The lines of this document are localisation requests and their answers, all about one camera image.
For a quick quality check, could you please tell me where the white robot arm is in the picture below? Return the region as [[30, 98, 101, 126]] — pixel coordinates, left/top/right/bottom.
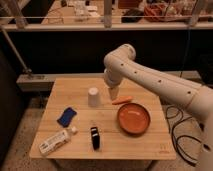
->
[[104, 44, 213, 171]]

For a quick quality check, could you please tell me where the orange carrot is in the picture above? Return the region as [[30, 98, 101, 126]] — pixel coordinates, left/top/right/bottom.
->
[[112, 96, 133, 105]]

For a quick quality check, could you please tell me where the orange bowl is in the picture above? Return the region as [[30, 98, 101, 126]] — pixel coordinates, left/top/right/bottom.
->
[[117, 103, 151, 135]]

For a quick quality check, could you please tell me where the wooden table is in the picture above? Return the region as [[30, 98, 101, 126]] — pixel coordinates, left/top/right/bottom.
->
[[29, 78, 176, 160]]

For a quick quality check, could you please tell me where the blue sponge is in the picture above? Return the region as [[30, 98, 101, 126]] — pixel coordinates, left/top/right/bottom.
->
[[57, 107, 77, 127]]

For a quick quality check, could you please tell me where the white plastic bottle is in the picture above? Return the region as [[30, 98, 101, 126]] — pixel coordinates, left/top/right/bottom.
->
[[39, 126, 78, 156]]

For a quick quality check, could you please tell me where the black floor cable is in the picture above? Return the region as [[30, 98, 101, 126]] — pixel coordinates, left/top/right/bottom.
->
[[165, 105, 204, 168]]

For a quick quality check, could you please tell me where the metal window rail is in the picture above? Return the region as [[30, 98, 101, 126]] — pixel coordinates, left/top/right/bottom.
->
[[0, 0, 213, 31]]

